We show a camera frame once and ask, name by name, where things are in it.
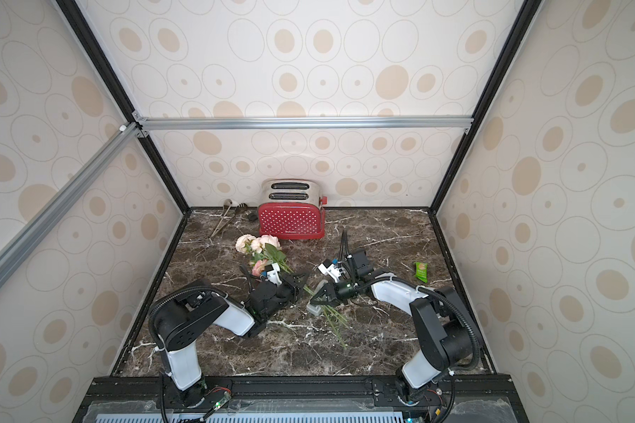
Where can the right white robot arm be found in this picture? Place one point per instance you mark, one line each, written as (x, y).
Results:
(447, 334)

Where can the black vertical frame post left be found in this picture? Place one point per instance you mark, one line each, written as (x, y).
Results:
(83, 32)

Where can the horizontal aluminium rail back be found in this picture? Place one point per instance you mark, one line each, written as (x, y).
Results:
(306, 123)

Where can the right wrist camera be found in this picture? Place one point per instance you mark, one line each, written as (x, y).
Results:
(332, 269)

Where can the red polka dot toaster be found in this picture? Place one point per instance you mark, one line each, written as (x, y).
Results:
(292, 209)

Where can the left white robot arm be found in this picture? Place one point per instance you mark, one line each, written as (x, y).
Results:
(177, 320)

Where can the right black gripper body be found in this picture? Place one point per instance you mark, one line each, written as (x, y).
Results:
(328, 293)

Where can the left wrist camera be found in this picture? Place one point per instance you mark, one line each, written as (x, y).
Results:
(272, 273)

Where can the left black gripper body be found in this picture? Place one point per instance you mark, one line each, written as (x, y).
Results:
(288, 292)

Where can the pink artificial flower bouquet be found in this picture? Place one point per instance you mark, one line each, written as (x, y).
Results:
(266, 251)

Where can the aluminium rail left wall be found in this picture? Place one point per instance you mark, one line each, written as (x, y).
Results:
(24, 243)

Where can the black vertical frame post right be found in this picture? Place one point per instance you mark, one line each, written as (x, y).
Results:
(514, 39)

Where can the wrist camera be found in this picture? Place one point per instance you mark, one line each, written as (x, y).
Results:
(332, 269)
(272, 273)

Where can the green snack packet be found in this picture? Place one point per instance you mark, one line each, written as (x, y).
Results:
(421, 272)

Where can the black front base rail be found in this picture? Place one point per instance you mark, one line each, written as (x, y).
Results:
(374, 398)

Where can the black vertical frame post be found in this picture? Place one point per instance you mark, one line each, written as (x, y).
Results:
(83, 32)
(514, 39)

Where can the metal kitchen tongs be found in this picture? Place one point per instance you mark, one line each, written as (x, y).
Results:
(230, 212)

